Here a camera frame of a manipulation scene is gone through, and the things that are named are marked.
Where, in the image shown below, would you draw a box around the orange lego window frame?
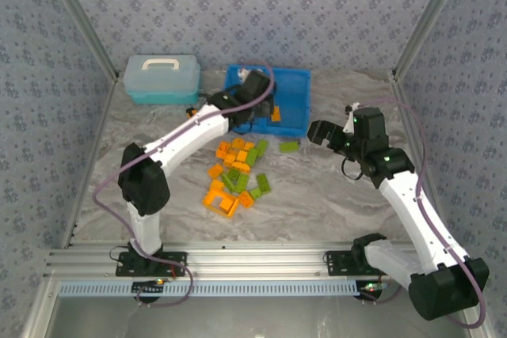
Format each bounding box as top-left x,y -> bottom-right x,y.
201,187 -> 240,218

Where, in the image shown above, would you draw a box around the blue divided plastic bin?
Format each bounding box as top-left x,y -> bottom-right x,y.
221,63 -> 313,139

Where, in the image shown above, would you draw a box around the small black controller board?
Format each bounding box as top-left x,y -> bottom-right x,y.
132,279 -> 166,304
354,279 -> 391,302

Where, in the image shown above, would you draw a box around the grey metal panel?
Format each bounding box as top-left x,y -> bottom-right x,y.
21,294 -> 490,338

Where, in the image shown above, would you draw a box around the black cable loop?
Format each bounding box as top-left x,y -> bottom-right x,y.
341,155 -> 368,181

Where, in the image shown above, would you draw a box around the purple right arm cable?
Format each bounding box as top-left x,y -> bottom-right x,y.
360,98 -> 489,330

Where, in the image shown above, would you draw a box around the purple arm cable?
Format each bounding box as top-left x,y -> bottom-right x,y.
360,98 -> 489,330
92,59 -> 277,310

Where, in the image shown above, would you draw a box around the aluminium side rail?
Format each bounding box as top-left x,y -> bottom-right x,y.
61,76 -> 120,250
390,70 -> 452,236

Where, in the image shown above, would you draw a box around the light blue box white handle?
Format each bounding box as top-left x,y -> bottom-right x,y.
122,54 -> 202,106

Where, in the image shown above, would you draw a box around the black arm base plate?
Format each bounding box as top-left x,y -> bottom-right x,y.
115,250 -> 189,278
325,250 -> 381,278

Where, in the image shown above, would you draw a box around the aluminium frame post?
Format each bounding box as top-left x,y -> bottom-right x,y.
391,0 -> 473,78
39,0 -> 120,82

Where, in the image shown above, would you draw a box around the wide aluminium mounting rail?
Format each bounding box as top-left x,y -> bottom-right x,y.
45,241 -> 421,280

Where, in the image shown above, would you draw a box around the slotted white cable duct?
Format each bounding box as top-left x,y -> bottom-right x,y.
58,280 -> 368,298

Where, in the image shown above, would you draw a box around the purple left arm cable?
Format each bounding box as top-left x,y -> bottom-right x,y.
92,59 -> 277,310

